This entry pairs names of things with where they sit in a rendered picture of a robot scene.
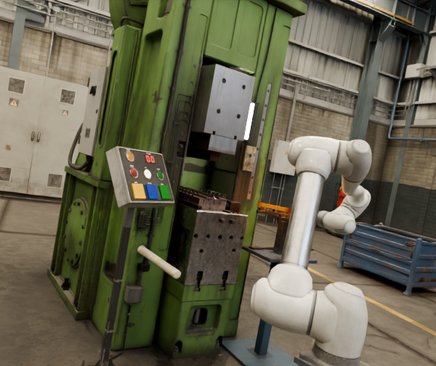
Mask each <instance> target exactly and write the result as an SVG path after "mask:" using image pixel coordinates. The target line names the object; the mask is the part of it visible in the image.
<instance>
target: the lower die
mask: <svg viewBox="0 0 436 366"><path fill-rule="evenodd" d="M182 188H183V187H181V188H180V190H179V198H180V197H181V193H182V199H184V197H185V199H186V200H187V199H188V194H189V191H190V190H189V189H187V191H186V196H185V190H186V188H184V190H183V191H182ZM207 194H208V193H207ZM207 194H205V193H203V192H198V195H197V192H196V191H195V193H194V194H193V190H191V192H190V196H189V201H190V202H191V200H192V195H193V203H196V204H198V205H200V206H202V209H203V210H211V211H222V210H225V206H226V202H227V199H224V198H221V197H219V200H218V199H215V196H211V195H207ZM209 208H210V209H209Z"/></svg>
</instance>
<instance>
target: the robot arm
mask: <svg viewBox="0 0 436 366"><path fill-rule="evenodd" d="M288 161H289V163H290V164H291V165H292V166H295V168H296V175H297V176H298V180H297V184H296V190H295V194H294V200H293V204H292V207H291V215H290V219H289V223H288V229H287V233H286V239H285V243H284V247H283V252H282V256H281V260H280V264H278V265H276V266H275V267H273V268H272V269H271V271H270V274H269V276H268V278H264V277H263V278H261V279H260V280H258V281H257V283H256V284H255V285H254V287H253V289H252V294H251V310H252V312H253V313H255V314H256V315H257V316H258V317H259V318H261V319H262V320H264V321H265V322H267V323H268V324H270V325H272V326H274V327H276V328H280V329H282V330H287V331H289V332H293V333H300V334H304V335H307V336H310V337H312V338H314V339H315V342H314V346H313V348H312V349H310V350H309V351H302V352H300V354H299V358H300V359H303V360H305V361H307V362H310V363H311V364H313V365H315V366H369V365H368V364H366V363H364V362H361V361H360V354H361V351H362V348H363V344H364V341H365V337H366V331H367V325H368V311H367V306H366V300H365V298H364V295H363V292H362V291H361V290H360V289H359V288H356V287H355V286H353V285H350V284H347V283H344V282H335V283H331V284H329V285H327V286H326V287H325V290H319V291H316V290H313V289H312V278H311V276H310V274H309V272H308V271H307V268H308V263H309V259H310V252H311V247H312V241H313V236H314V232H315V225H316V224H317V225H318V226H319V227H323V228H325V229H328V230H329V231H331V232H335V233H338V234H343V235H348V234H351V233H353V232H354V231H355V228H356V223H355V219H356V218H357V217H358V216H359V215H361V214H362V212H363V211H364V210H365V209H366V207H367V206H368V204H369V203H370V200H371V195H370V193H369V191H368V190H365V189H363V187H362V186H360V183H361V182H362V181H363V180H364V179H365V177H366V175H367V173H368V172H369V169H370V167H371V161H372V153H371V148H370V145H369V144H368V143H367V142H365V141H363V140H362V139H356V140H352V141H350V142H345V141H339V140H335V139H331V138H327V137H314V136H306V137H298V138H296V139H294V140H292V142H291V144H290V147H289V149H288ZM331 172H332V173H336V174H341V175H342V190H343V192H344V194H345V195H346V197H345V198H344V200H343V202H342V204H341V205H340V206H339V207H338V208H337V209H336V210H334V211H332V212H327V211H319V210H318V209H319V205H320V198H321V194H322V190H323V183H324V181H325V180H327V178H328V176H329V174H330V173H331Z"/></svg>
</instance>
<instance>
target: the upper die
mask: <svg viewBox="0 0 436 366"><path fill-rule="evenodd" d="M237 141H238V140H237V139H231V138H227V137H221V136H217V135H214V134H202V133H193V132H190V138H189V142H188V146H187V147H189V148H194V149H199V150H208V151H213V152H217V153H224V154H229V155H235V150H236V146H237Z"/></svg>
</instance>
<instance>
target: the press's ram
mask: <svg viewBox="0 0 436 366"><path fill-rule="evenodd" d="M254 82H255V77H253V76H249V75H246V74H245V73H241V72H238V71H236V70H232V69H229V68H226V67H224V66H221V65H218V64H213V65H206V66H202V68H201V75H200V80H199V85H198V92H197V97H196V101H195V109H194V113H193V121H192V126H191V130H190V132H193V133H202V134H214V135H217V136H221V137H227V138H231V139H237V140H238V141H244V137H245V133H246V126H247V121H248V117H249V110H250V105H251V98H252V94H253V90H254Z"/></svg>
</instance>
